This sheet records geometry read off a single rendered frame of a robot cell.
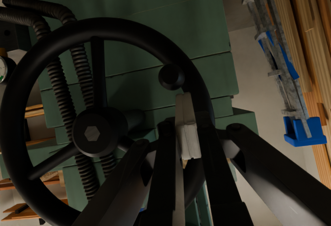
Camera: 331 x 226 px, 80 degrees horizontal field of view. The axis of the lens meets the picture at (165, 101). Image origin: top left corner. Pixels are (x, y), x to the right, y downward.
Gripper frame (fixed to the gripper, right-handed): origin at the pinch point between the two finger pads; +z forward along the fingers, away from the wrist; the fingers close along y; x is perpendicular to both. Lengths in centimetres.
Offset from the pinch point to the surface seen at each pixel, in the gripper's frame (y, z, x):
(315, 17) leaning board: 90, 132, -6
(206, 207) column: -1, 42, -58
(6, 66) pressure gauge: -34.3, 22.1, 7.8
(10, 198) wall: -330, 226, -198
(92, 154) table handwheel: -11.9, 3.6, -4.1
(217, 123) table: 5.2, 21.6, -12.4
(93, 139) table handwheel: -11.4, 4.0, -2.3
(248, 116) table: 11.4, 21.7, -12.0
